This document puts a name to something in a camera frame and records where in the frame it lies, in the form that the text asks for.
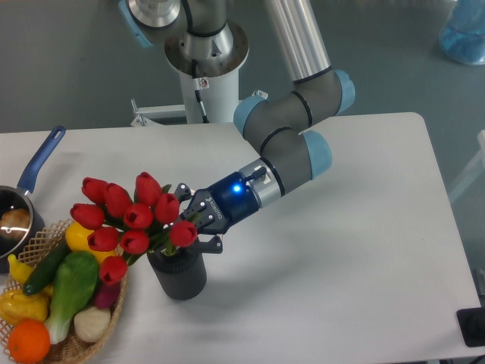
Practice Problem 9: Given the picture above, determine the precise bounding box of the white garlic bulb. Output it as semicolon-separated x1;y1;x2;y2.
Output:
74;306;111;343

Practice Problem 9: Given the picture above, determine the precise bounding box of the orange fruit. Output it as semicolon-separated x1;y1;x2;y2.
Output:
7;319;51;363

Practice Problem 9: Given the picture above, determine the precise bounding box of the dark grey ribbed vase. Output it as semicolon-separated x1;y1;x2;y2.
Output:
147;249;207;300

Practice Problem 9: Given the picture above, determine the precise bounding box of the green cucumber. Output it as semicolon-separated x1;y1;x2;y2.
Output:
23;239;71;296

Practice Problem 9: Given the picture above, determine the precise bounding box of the blue handled saucepan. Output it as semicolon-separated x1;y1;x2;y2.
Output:
1;126;66;274

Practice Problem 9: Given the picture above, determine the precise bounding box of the yellow pumpkin gourd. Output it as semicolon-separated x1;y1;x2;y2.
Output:
1;289;49;326

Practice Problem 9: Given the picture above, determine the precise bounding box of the red tulip bouquet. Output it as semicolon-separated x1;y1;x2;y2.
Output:
70;171;198;285

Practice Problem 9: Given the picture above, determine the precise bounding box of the blue plastic bag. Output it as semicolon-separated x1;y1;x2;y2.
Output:
438;0;484;65

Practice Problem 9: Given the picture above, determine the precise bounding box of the yellow squash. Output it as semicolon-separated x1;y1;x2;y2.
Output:
65;222;120;265

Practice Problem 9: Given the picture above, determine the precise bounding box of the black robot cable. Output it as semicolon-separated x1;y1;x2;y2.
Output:
190;58;210;124

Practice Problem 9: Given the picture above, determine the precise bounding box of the yellow banana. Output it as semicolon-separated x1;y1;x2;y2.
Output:
7;254;34;290

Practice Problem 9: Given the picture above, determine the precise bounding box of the black device at edge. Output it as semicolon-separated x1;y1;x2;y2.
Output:
456;307;484;347

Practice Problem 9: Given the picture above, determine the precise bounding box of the woven wicker basket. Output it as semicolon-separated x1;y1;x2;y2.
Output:
17;220;127;363

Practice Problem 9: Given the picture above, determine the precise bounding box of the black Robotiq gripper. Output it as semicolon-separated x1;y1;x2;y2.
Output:
173;171;260;253

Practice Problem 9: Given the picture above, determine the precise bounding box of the brown bread in pan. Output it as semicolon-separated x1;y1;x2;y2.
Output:
1;209;30;240

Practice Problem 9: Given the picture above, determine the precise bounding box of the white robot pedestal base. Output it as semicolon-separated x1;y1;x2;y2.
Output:
131;20;249;127

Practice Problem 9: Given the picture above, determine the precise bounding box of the green bok choy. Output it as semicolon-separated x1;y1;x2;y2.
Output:
45;251;99;345

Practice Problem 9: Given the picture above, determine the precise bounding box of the purple red onion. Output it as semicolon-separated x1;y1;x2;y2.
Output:
93;282;120;309

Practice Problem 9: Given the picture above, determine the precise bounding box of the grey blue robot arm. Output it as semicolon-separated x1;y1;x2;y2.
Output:
118;1;355;254

